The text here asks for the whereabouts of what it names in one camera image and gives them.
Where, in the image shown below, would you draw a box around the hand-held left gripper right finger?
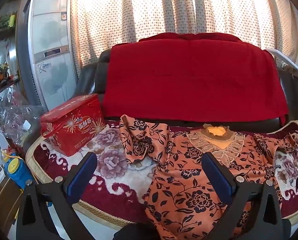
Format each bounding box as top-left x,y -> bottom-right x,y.
201,152 -> 293,240

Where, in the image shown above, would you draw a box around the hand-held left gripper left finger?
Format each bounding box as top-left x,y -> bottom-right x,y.
16,152 -> 98,240

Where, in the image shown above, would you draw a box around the orange floral blouse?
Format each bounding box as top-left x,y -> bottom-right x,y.
119,115 -> 297,240

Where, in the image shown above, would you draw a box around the floral plush blanket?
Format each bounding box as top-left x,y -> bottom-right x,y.
26,120 -> 298,228

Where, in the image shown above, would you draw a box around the red tin box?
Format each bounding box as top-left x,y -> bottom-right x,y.
40,94 -> 107,157

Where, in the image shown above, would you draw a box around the blue and yellow toy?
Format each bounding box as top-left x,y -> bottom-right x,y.
1,149 -> 35,189

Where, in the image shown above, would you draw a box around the wooden cabinet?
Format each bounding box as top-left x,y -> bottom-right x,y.
0,177 -> 24,232

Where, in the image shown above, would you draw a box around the clear plastic wrap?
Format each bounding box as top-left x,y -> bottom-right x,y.
0,87 -> 44,145

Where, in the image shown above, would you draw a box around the black leather sofa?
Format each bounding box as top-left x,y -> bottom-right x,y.
74,49 -> 298,135

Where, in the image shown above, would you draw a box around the red cloth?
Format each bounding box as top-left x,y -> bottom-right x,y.
103,32 -> 290,128

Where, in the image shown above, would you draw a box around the white standing air conditioner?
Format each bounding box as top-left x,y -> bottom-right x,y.
16,0 -> 79,110

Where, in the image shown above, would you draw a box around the orange artificial flowers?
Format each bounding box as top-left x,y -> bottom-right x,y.
0,62 -> 13,84

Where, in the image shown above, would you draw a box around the dotted white curtain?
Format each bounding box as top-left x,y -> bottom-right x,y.
69,0 -> 298,68

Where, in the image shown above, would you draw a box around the green artificial plant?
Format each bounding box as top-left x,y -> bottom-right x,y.
0,12 -> 17,32

